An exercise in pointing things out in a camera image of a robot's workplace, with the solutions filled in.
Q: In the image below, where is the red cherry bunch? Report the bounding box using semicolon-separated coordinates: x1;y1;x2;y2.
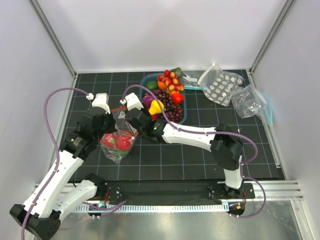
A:
157;67;185;94

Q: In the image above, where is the orange tangerine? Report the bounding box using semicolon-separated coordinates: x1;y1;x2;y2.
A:
157;81;167;90

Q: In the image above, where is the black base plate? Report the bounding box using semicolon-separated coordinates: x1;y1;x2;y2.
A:
104;179;256;206

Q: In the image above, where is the purple grape bunch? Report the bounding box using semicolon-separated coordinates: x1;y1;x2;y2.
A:
155;90;183;123

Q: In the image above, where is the teal zipper flat bag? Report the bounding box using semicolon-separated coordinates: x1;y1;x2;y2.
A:
180;67;207;91

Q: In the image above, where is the yellow pear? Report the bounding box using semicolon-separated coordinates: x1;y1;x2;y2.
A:
148;100;165;116

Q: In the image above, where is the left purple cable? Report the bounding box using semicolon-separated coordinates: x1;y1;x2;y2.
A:
19;86;91;240

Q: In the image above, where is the teal plastic basket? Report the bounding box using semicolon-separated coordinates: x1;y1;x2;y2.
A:
138;72;187;124

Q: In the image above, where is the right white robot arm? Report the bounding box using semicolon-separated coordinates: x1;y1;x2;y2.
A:
125;108;244;199

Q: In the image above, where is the green lime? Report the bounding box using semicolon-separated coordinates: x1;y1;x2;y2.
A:
145;81;159;91

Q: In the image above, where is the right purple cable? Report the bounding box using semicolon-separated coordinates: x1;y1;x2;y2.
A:
121;84;259;165

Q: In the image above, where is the orange zipper clear bag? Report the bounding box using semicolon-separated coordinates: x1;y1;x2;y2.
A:
99;106;138;165

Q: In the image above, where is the black grid mat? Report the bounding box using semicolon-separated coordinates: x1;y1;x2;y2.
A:
71;72;285;182

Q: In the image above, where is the polka dot zip bag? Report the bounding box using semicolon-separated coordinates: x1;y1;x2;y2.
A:
197;63;244;107

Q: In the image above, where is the red apple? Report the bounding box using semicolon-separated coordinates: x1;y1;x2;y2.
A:
115;135;135;152

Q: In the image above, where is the purple cable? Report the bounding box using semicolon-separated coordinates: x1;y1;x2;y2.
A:
19;86;91;240
121;84;259;165

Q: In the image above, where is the pink dragon fruit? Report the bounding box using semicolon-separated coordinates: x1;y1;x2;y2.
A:
99;133;120;157

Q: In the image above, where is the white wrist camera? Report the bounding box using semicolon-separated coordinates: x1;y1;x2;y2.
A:
86;93;111;114
119;93;144;111

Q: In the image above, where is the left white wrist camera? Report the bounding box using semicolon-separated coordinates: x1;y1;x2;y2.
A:
86;93;111;114

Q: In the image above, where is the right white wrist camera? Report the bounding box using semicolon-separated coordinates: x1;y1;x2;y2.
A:
119;93;144;111

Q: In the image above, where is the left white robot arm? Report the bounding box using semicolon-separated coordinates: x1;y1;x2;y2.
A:
9;109;116;240

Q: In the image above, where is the purple onion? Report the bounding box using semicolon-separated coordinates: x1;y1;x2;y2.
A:
142;95;154;108

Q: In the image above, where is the blue zipper clear bag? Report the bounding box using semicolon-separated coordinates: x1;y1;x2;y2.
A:
231;84;274;126

